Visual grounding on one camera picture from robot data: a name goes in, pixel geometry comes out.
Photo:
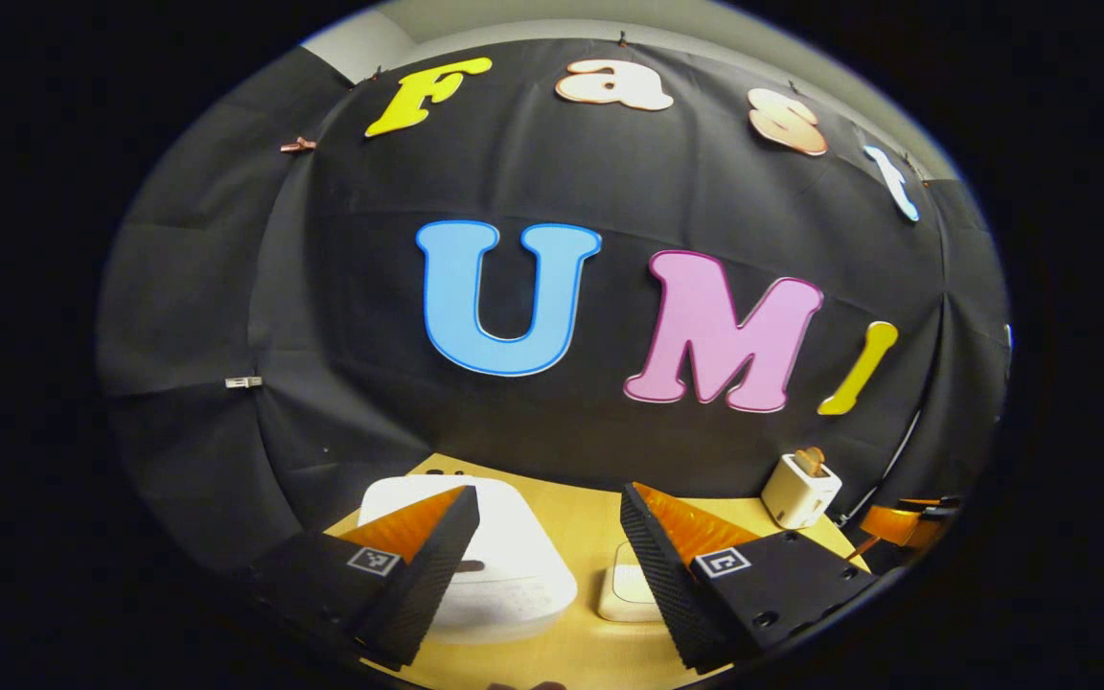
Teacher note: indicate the white toaster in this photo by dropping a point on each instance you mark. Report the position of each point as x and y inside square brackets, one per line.
[796, 498]

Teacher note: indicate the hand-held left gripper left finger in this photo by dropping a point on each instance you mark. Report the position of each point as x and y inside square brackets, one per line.
[427, 575]

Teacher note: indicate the copper clip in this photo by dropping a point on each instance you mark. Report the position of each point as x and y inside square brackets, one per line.
[298, 146]

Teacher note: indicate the clear plastic container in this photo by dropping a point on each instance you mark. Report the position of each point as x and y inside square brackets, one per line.
[609, 604]

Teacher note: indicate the brown toast slice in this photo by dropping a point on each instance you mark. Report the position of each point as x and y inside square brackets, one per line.
[804, 463]
[816, 457]

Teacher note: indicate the white rice cooker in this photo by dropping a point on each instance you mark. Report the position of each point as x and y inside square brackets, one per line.
[514, 565]

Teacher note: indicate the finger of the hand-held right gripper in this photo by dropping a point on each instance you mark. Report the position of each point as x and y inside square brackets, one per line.
[892, 527]
[931, 508]

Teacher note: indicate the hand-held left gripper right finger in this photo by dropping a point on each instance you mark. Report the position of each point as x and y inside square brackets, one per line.
[667, 575]

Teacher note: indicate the black backdrop cloth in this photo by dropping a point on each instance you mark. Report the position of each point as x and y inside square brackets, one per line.
[552, 422]

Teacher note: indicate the silver clip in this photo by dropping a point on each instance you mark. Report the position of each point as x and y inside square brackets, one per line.
[243, 382]

